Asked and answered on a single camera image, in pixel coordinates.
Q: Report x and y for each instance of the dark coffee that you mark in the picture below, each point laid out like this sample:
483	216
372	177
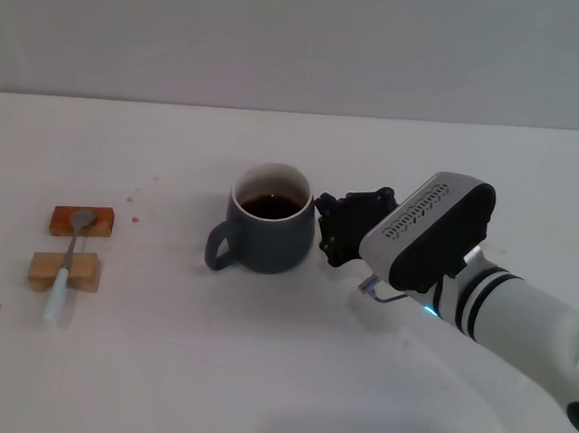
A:
271	206

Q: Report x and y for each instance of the light wooden block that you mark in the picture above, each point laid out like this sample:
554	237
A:
84	270

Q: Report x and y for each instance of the grey ceramic cup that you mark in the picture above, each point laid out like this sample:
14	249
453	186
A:
272	245

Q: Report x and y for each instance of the reddish-brown wooden block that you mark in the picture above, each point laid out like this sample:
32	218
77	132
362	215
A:
102	222

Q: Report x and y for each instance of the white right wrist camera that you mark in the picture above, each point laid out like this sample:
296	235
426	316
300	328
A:
419	227

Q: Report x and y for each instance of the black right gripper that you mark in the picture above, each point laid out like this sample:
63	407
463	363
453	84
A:
362	217

